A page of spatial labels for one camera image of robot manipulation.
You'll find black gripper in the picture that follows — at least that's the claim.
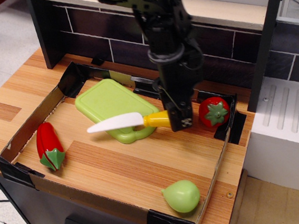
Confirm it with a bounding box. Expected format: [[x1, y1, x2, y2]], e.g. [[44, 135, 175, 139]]
[[148, 43, 204, 132]]

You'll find toy knife yellow handle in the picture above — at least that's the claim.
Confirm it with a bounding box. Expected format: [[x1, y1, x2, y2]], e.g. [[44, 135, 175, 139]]
[[85, 109, 171, 135]]

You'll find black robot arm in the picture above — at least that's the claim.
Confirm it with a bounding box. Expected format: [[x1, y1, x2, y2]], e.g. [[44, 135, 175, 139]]
[[98, 0, 204, 132]]

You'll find green plastic cutting board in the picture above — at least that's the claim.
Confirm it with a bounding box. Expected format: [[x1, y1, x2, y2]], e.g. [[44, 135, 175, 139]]
[[72, 74, 163, 149]]

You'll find wooden shelf board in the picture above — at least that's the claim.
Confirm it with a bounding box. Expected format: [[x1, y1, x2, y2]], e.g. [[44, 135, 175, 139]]
[[44, 0, 267, 31]]

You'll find cardboard fence with black tape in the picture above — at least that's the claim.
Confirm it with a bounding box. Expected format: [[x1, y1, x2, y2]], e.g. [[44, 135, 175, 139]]
[[0, 62, 253, 224]]

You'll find red toy strawberry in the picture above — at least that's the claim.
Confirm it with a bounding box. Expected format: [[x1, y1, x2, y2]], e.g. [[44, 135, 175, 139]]
[[198, 96, 230, 128]]

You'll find green toy pear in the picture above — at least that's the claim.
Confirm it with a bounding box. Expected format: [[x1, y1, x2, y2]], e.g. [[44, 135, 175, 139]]
[[161, 180, 200, 213]]

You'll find white toy sink drainboard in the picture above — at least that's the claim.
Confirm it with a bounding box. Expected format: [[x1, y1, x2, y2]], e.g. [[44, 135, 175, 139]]
[[244, 77, 299, 190]]

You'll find red toy chili pepper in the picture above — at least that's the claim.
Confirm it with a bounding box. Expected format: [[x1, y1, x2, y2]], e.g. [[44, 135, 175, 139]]
[[36, 122, 65, 171]]

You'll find black shelf frame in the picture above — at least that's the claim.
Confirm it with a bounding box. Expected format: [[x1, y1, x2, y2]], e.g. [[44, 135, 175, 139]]
[[26, 0, 299, 133]]

